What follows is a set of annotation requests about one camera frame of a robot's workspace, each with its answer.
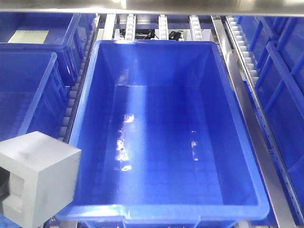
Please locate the gray square hollow base block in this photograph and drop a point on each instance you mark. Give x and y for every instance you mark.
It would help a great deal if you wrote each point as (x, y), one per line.
(43, 173)

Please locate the blue target bin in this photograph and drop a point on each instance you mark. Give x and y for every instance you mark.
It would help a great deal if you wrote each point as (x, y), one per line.
(162, 140)

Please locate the blue bin left rear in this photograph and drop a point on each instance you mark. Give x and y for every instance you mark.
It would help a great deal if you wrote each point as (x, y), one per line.
(66, 34)

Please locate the blue bin left front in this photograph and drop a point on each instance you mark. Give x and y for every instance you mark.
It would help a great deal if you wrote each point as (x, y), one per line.
(33, 96)

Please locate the blue bin right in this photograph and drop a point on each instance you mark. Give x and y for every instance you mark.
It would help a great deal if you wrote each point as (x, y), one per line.
(276, 45)

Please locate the white roller track left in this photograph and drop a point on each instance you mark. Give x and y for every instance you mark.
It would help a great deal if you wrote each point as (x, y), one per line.
(76, 90)

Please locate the white roller track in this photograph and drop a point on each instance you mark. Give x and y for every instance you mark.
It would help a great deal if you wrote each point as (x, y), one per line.
(245, 57)
(76, 90)

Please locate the white roller track right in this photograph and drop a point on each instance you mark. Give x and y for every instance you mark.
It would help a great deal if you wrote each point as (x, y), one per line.
(245, 57)

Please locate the steel divider rail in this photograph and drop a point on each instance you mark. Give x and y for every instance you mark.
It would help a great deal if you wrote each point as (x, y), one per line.
(242, 83)

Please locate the steel upper shelf rail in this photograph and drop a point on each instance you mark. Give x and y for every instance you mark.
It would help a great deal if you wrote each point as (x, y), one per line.
(293, 8)

